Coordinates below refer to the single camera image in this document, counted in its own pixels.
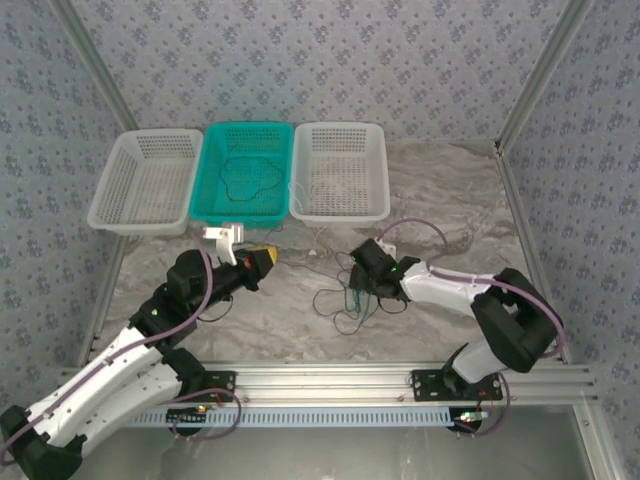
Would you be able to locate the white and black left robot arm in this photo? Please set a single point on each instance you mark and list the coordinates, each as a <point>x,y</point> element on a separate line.
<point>100,370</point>

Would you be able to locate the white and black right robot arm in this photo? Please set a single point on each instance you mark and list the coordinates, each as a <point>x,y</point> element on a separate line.
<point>440,290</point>

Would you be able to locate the teal perforated plastic basket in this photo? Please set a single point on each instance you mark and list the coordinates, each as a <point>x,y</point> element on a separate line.
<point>240,215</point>

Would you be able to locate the white perforated plastic basket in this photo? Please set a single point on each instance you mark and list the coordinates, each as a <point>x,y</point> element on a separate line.
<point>145,185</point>
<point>325,145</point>

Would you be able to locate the small black controller board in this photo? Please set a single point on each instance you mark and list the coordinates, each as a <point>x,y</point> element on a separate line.
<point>470,420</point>
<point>187,417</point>

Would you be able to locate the aluminium table side rail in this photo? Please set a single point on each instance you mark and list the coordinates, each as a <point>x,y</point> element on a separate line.
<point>102,300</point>
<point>520,215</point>

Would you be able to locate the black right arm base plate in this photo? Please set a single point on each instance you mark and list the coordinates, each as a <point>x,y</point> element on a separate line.
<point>425,385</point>

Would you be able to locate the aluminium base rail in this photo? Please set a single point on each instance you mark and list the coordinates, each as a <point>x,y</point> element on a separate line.
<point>325,382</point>

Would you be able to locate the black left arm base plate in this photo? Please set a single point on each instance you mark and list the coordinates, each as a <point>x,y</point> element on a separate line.
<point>225,380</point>

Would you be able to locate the aluminium frame post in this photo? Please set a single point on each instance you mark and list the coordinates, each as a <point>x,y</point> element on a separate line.
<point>95,65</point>
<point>545,75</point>

